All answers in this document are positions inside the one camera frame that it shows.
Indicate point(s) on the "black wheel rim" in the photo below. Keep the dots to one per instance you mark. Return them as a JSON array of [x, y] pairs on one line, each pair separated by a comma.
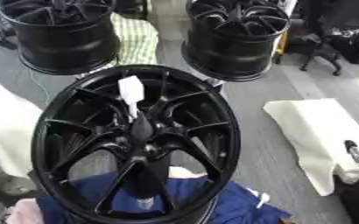
[[65, 43], [228, 55]]

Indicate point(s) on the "white pin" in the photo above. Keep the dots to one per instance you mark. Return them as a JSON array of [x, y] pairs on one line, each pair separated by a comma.
[[131, 90]]

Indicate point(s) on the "black spoked wheel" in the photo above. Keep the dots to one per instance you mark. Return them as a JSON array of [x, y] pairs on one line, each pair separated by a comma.
[[85, 140]]

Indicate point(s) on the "cream foam sheet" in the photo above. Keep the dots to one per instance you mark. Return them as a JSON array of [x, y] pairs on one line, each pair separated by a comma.
[[315, 128]]

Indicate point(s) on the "black office chair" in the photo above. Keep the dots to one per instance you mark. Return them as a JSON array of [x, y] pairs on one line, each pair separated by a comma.
[[323, 38]]

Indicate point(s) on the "blue cloth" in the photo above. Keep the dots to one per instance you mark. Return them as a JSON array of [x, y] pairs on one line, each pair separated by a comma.
[[238, 204]]

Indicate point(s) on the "green white checked cloth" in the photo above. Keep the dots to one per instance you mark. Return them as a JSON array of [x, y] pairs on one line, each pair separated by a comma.
[[136, 40]]

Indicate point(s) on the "pink cloth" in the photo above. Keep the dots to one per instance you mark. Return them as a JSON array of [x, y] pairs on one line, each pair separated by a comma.
[[27, 212]]

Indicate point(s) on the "white foam sheet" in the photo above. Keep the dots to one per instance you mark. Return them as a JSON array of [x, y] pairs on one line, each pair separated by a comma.
[[6, 128]]

